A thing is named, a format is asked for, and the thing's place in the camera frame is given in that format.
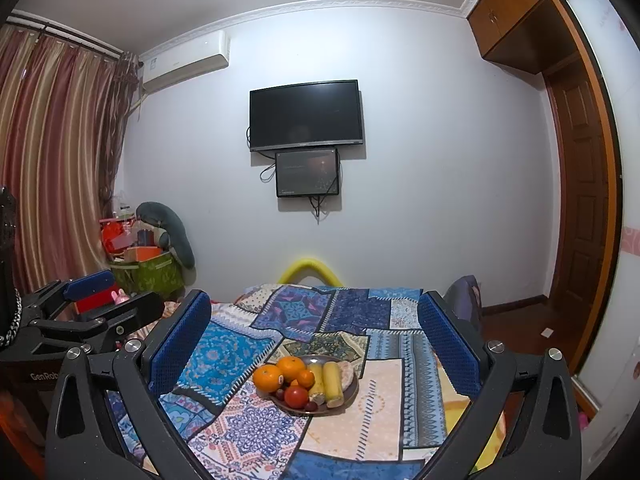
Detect small black monitor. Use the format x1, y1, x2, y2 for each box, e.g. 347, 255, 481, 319
275, 147, 342, 199

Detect peeled sugarcane stick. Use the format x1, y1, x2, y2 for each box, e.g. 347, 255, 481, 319
322, 361, 346, 407

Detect brown wooden door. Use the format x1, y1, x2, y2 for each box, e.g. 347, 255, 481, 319
542, 60, 618, 306

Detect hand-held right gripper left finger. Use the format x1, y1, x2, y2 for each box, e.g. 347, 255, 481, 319
46, 289, 212, 480

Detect red gift box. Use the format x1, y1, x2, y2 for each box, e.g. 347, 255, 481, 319
100, 217, 137, 257

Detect dark curtain rod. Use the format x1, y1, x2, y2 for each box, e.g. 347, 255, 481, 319
7, 14, 126, 57

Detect striped red curtain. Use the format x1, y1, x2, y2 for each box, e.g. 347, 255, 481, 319
0, 25, 138, 306

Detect wooden overhead cabinet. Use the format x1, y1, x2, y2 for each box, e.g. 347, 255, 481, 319
467, 0, 561, 73

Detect white air conditioner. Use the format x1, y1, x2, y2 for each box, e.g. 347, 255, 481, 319
140, 30, 231, 93

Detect person's left forearm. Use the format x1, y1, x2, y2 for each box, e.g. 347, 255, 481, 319
0, 394, 48, 461

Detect green storage box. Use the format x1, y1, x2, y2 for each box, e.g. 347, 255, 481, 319
110, 255, 183, 301

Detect grey plush shark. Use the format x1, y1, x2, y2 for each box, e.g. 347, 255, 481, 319
136, 201, 197, 268

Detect brown oval plate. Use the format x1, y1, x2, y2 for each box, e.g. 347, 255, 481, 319
255, 354, 361, 415

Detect black monitor cables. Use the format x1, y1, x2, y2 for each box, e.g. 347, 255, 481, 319
309, 194, 332, 224

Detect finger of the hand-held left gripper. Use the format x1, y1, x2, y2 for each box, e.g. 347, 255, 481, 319
37, 292, 165, 354
20, 268, 115, 322

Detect orange box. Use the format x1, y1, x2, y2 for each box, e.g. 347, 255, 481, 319
125, 246, 163, 263

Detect short yellow sugarcane piece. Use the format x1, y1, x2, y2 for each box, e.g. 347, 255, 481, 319
307, 364, 331, 398

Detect flat red box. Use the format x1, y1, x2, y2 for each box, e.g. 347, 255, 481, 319
72, 290, 118, 317

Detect large orange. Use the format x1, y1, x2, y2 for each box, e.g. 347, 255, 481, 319
252, 364, 284, 393

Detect black wall television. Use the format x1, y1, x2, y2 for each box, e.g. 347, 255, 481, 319
249, 79, 365, 153

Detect orange with dimpled skin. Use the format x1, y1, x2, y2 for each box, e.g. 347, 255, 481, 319
276, 355, 307, 383

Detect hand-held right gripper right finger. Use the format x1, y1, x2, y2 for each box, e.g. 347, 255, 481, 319
419, 290, 584, 480

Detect blue patchwork tablecloth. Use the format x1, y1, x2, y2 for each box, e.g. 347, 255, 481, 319
107, 282, 506, 480

